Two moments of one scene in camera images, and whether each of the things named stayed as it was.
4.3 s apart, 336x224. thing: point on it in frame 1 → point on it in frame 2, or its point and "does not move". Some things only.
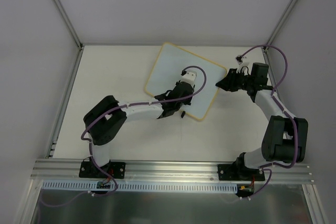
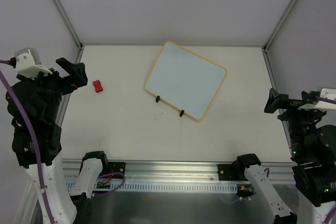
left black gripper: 172,102 → 63,83
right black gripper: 234,78 → 287,102
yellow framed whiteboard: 166,70 does not move
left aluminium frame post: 59,6 does not move
